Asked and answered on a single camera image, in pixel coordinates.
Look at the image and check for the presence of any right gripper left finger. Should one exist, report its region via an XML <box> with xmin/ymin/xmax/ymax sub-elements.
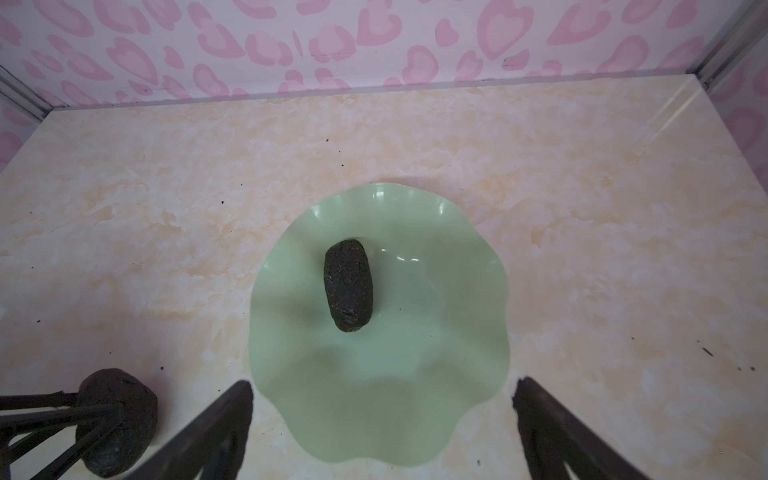
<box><xmin>128</xmin><ymin>380</ymin><xmax>254</xmax><ymax>479</ymax></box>

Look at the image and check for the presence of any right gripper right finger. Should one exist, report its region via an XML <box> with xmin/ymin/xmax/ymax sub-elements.
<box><xmin>512</xmin><ymin>377</ymin><xmax>646</xmax><ymax>479</ymax></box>

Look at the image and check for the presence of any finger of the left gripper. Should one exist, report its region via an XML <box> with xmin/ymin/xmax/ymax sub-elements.
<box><xmin>0</xmin><ymin>404</ymin><xmax>121</xmax><ymax>480</ymax></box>
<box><xmin>1</xmin><ymin>391</ymin><xmax>77</xmax><ymax>432</ymax></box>

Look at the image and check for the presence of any dark avocado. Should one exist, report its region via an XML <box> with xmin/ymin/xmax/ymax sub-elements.
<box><xmin>75</xmin><ymin>368</ymin><xmax>158</xmax><ymax>478</ymax></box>
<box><xmin>323</xmin><ymin>239</ymin><xmax>373</xmax><ymax>333</ymax></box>

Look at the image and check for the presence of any green scalloped fruit bowl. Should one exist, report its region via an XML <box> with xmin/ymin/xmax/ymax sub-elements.
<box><xmin>248</xmin><ymin>183</ymin><xmax>510</xmax><ymax>467</ymax></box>

